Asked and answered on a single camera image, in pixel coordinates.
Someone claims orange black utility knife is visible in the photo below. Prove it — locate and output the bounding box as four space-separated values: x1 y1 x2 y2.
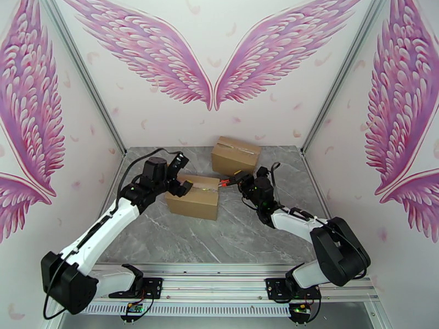
212 178 238 192

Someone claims cardboard box with grey plush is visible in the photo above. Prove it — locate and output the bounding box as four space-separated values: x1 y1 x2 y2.
211 135 262 178

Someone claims cardboard box with brown bear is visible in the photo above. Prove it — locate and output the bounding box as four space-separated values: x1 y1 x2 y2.
165 173 221 222

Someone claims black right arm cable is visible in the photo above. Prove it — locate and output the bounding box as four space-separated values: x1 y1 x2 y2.
269 161 370 281

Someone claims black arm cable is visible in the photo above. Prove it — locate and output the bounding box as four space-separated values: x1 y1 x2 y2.
269 161 370 281
42 148 179 320

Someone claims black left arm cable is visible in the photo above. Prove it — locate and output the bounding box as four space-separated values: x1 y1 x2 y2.
42 148 179 320

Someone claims aluminium corner post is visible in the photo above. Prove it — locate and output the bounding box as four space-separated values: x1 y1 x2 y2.
301 0 392 157
37 0 128 157

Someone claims aluminium rail frame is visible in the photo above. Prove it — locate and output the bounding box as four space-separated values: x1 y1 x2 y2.
53 262 381 305

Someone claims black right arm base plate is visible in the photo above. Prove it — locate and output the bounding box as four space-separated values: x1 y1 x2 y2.
266 277 322 302

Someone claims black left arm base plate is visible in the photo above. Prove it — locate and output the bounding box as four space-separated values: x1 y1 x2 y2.
109 277 162 299

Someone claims white perforated cable tray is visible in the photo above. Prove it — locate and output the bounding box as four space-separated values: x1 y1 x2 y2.
63 303 292 317

